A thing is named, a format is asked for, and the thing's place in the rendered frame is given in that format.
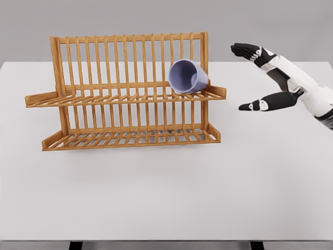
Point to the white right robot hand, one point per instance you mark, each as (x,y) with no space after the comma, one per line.
(294,74)

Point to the lavender plastic cup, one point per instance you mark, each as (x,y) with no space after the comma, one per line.
(187,76)

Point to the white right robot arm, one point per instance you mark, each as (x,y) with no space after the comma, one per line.
(325,106)

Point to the wooden two-tier dish rack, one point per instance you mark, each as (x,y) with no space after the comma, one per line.
(125,104)

